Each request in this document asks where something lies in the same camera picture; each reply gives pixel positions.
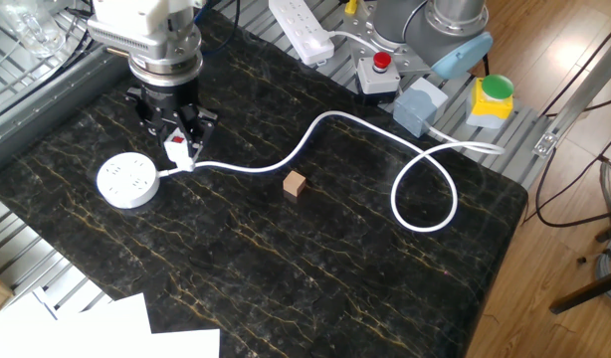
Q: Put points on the aluminium frame bar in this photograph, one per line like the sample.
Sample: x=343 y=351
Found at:
x=584 y=89

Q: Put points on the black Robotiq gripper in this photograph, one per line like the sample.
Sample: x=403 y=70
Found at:
x=166 y=102

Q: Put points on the round white power socket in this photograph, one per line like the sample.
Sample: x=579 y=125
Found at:
x=128 y=180

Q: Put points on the printed white paper sheet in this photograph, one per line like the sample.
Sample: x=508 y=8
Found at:
x=186 y=345

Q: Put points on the brass pin on flange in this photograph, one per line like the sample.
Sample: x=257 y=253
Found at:
x=117 y=51

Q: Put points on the grey box red button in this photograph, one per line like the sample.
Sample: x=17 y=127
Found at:
x=377 y=79

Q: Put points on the small yellow plastic piece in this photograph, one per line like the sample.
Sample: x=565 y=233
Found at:
x=351 y=6

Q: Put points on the white power strip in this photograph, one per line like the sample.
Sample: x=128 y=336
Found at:
x=300 y=27

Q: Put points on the white bulb holder red switch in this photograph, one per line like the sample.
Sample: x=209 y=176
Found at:
x=178 y=149

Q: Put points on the clear glass cup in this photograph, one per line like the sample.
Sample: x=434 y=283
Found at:
x=32 y=30

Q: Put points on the dark furniture leg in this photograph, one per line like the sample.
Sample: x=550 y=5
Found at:
x=584 y=293

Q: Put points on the small wooden cube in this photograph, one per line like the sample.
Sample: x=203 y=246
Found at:
x=293 y=184

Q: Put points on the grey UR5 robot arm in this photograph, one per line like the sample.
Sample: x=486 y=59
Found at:
x=151 y=30

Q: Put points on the blue-grey junction box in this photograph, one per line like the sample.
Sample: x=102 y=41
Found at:
x=417 y=112

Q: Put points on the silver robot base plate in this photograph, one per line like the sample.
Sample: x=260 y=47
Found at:
x=365 y=27

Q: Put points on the yellow box green button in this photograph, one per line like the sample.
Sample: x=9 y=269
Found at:
x=489 y=107

